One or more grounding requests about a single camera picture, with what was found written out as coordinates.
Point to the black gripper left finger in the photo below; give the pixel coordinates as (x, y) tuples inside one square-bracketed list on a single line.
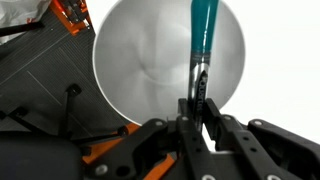
[(191, 146)]

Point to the orange and black clamp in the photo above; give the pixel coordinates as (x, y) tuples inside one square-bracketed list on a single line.
[(71, 15)]

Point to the orange bar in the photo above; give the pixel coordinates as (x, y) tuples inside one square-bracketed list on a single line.
[(106, 145)]

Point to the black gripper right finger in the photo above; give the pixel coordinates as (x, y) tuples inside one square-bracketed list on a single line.
[(266, 150)]

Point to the black rounded seat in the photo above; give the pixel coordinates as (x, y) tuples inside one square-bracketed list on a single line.
[(36, 156)]

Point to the blue marker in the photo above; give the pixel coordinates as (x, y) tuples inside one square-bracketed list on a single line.
[(203, 30)]

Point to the white plastic bag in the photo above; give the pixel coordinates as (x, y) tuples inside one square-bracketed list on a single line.
[(16, 11)]

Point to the grey bowl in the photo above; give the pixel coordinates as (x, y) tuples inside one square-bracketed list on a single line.
[(143, 60)]

